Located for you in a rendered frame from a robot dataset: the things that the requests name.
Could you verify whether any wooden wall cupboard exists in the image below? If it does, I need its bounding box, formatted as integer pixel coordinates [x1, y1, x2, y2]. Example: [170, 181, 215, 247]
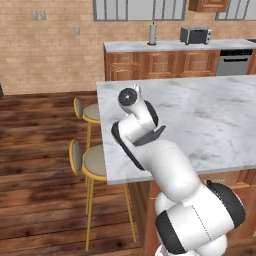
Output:
[188, 0, 230, 13]

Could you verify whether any narrow grey framed window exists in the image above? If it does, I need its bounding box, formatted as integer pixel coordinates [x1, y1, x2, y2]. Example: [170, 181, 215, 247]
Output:
[214, 0, 256, 22]

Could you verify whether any paper towel roll on holder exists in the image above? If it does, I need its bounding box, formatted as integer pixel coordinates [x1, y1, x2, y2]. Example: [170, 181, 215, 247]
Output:
[146, 21, 159, 46]

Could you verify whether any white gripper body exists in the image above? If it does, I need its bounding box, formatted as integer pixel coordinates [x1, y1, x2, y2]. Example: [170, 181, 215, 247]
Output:
[132, 83, 141, 98]

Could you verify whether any yellow stool with grey seat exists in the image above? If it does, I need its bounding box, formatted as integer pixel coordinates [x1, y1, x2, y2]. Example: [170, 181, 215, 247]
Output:
[68, 139, 138, 253]
[73, 97, 102, 152]

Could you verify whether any wooden island cupboard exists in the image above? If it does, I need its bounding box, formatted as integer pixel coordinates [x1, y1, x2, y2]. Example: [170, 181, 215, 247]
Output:
[128, 168, 256, 256]

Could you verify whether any wooden cupboard beside dishwasher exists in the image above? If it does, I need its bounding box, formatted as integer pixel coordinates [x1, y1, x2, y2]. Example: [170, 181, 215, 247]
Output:
[246, 49, 256, 76]

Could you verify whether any wide grey framed window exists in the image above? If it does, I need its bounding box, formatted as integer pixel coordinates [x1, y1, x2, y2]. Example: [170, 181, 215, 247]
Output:
[92, 0, 188, 22]

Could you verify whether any silver black toaster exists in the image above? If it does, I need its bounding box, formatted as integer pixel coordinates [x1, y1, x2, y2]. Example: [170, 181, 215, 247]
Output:
[179, 25, 213, 46]

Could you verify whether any wooden base cupboard run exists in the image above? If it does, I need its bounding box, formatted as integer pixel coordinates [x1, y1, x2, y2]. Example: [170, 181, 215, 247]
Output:
[103, 39, 222, 82]

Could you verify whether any silver dishwasher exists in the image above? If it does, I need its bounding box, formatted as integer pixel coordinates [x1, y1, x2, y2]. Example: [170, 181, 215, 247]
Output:
[215, 49, 254, 77]

